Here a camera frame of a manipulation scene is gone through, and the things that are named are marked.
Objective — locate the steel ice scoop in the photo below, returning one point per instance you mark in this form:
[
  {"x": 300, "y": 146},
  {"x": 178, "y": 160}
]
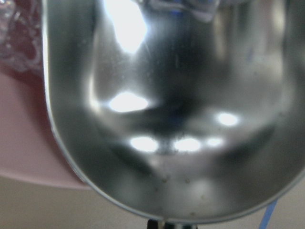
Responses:
[{"x": 174, "y": 115}]

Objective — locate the pile of clear ice cubes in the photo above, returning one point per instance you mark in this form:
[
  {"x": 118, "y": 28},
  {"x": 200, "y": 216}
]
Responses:
[{"x": 20, "y": 35}]

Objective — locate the pink bowl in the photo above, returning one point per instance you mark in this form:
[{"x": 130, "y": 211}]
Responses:
[{"x": 28, "y": 151}]

